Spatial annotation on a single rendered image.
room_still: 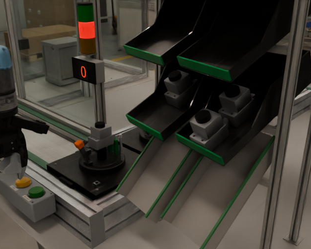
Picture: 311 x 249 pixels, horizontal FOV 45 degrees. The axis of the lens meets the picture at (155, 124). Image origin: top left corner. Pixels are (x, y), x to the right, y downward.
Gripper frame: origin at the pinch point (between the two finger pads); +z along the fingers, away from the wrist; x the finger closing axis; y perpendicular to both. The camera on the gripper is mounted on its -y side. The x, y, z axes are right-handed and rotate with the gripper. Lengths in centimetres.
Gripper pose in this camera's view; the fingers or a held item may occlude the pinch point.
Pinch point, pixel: (21, 173)
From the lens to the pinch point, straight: 110.7
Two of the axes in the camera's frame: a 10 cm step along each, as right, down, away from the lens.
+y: -6.9, 2.9, -6.7
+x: 7.3, 2.7, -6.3
